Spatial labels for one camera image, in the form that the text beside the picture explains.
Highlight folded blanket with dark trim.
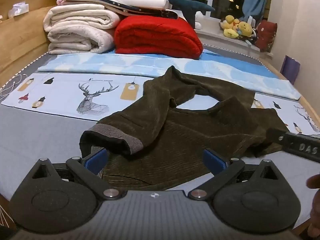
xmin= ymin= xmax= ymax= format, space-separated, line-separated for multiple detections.
xmin=60 ymin=0 xmax=179 ymax=20

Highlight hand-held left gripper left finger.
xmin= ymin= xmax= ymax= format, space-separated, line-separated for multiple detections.
xmin=32 ymin=147 xmax=127 ymax=201

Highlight blue leaf printed sheet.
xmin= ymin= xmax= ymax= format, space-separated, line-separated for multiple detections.
xmin=37 ymin=49 xmax=302 ymax=101

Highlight red folded blanket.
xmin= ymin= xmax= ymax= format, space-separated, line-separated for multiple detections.
xmin=114 ymin=15 xmax=203 ymax=60

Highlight dark olive corduroy pants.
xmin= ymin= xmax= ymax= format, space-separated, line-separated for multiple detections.
xmin=79 ymin=65 xmax=290 ymax=191

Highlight white windowsill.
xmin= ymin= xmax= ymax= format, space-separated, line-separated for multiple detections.
xmin=196 ymin=26 xmax=273 ymax=53

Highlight yellow plush toy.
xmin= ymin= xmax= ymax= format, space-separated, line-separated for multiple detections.
xmin=225 ymin=15 xmax=241 ymax=28
xmin=223 ymin=28 xmax=238 ymax=39
xmin=237 ymin=21 xmax=253 ymax=36

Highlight white cable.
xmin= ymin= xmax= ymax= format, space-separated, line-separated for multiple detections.
xmin=0 ymin=74 xmax=28 ymax=98

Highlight small white plush toy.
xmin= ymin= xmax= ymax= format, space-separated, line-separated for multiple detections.
xmin=194 ymin=12 xmax=204 ymax=29

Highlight person's right hand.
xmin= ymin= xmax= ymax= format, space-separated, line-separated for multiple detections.
xmin=306 ymin=175 xmax=320 ymax=238

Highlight tissue pack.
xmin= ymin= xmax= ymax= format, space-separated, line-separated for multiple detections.
xmin=9 ymin=1 xmax=30 ymax=19

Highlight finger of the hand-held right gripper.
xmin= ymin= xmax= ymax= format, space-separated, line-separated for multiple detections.
xmin=266 ymin=128 xmax=290 ymax=147

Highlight dark red cushion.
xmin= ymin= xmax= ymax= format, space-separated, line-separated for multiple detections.
xmin=255 ymin=20 xmax=278 ymax=53

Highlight purple bag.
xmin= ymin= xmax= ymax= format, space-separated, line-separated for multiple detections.
xmin=280 ymin=55 xmax=301 ymax=85

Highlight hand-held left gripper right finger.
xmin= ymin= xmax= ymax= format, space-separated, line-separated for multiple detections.
xmin=187 ymin=149 xmax=279 ymax=201

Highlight deer printed sheet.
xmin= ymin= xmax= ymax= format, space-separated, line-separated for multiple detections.
xmin=0 ymin=72 xmax=320 ymax=134

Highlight cream folded quilt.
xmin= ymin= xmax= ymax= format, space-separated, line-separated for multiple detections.
xmin=44 ymin=4 xmax=123 ymax=55

